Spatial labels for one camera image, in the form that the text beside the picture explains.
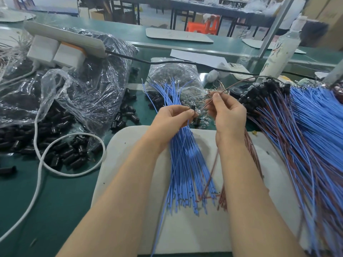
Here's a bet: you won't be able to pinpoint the white charging cable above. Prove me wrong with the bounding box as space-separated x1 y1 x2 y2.
0 64 107 243

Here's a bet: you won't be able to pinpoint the cardboard boxes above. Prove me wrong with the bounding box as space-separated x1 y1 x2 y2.
303 0 343 50

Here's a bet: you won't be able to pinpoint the white orange charger adapter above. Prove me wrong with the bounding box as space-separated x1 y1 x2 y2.
53 42 86 70

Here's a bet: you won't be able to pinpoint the person's left forearm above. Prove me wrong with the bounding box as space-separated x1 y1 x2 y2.
56 142 175 257

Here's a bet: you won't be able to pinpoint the white spray bottle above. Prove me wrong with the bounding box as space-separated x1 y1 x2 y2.
259 16 309 79

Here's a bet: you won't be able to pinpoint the white paper sheet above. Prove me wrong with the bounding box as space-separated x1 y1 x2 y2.
170 49 231 69

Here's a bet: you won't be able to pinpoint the black power cord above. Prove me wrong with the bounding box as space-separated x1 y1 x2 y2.
106 50 317 81

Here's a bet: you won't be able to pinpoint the long black-frame table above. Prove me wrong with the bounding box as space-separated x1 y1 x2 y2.
78 0 275 36

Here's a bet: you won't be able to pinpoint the slanted metal frame post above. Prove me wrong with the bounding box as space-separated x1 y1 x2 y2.
259 0 297 57

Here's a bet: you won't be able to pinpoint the person's right forearm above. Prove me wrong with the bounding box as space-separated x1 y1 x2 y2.
217 141 306 257

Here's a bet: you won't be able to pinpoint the short metal frame post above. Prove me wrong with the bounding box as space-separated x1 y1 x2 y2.
323 59 343 86

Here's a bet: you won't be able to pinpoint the white computer mouse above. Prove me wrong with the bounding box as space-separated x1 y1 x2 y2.
206 69 219 84

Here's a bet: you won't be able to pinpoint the white work board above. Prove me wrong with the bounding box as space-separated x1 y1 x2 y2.
91 126 314 255

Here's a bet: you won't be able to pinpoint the pile of assembled wire harnesses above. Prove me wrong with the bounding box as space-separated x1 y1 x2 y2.
236 77 343 256

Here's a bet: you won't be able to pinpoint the bundle of stripped brown wires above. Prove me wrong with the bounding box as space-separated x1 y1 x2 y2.
0 35 32 89

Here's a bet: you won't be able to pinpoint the bundle of blue wires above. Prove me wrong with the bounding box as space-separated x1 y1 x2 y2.
145 79 219 216

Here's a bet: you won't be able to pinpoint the orange plastic stool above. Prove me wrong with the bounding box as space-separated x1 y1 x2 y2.
187 15 221 35

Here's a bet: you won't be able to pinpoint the white power strip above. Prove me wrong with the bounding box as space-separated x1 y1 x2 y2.
23 21 108 58

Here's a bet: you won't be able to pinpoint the person's left hand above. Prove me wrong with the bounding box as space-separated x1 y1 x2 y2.
146 104 197 153

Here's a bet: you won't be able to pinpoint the pile of black plastic caps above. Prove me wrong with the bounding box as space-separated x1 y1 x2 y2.
0 89 141 177

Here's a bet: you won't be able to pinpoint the blue table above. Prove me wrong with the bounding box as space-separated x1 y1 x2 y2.
13 0 80 16

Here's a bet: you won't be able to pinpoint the person's right hand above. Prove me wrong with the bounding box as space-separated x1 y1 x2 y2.
206 92 247 149

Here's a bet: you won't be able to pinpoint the white flat device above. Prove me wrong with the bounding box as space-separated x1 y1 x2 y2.
222 62 256 81

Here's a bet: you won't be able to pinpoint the white flat tray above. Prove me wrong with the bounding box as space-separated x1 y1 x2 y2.
0 9 36 22
146 27 214 43
242 38 307 55

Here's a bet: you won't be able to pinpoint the small clear plastic bag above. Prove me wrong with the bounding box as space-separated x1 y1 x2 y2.
144 57 205 102

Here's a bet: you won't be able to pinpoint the large clear plastic bag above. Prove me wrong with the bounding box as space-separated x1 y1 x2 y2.
0 26 139 134

